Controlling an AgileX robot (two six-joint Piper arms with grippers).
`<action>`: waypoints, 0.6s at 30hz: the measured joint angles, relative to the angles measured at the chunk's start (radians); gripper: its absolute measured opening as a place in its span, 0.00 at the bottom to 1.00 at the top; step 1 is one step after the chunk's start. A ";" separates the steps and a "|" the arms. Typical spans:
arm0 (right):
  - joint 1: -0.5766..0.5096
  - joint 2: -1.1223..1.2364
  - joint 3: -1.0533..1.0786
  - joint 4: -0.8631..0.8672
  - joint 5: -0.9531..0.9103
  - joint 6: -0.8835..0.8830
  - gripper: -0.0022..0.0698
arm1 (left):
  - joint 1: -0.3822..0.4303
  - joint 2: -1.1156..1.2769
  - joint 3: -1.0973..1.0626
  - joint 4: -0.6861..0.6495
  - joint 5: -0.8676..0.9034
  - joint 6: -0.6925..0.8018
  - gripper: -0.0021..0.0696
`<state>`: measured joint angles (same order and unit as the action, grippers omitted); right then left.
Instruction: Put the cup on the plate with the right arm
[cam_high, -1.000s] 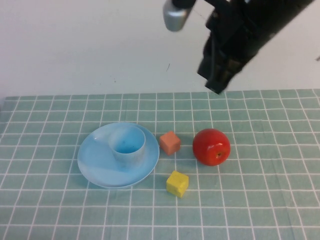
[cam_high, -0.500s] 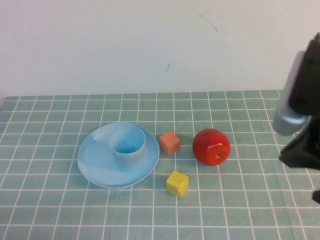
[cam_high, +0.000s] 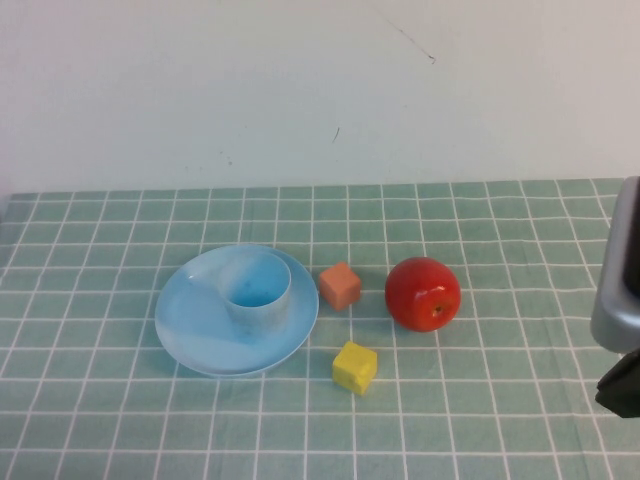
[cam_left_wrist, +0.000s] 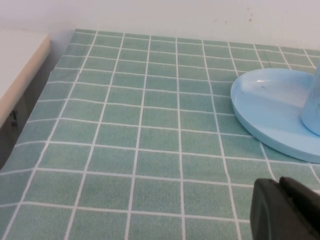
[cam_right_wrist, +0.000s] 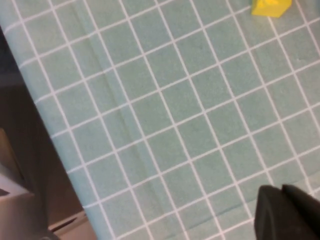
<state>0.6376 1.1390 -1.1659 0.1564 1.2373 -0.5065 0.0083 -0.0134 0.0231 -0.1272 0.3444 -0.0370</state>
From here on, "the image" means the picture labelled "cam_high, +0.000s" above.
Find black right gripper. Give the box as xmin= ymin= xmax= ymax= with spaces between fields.
xmin=594 ymin=348 xmax=640 ymax=420

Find light blue plastic cup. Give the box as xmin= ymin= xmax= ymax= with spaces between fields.
xmin=217 ymin=252 xmax=293 ymax=345

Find light blue plate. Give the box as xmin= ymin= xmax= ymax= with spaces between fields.
xmin=153 ymin=243 xmax=320 ymax=379

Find green checked tablecloth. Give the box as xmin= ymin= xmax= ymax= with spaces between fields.
xmin=0 ymin=178 xmax=640 ymax=480

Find red apple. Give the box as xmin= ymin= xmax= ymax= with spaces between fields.
xmin=384 ymin=256 xmax=462 ymax=333

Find yellow foam cube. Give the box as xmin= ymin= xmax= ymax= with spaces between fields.
xmin=331 ymin=340 xmax=379 ymax=399

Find orange foam cube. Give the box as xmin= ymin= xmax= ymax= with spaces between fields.
xmin=318 ymin=261 xmax=363 ymax=312

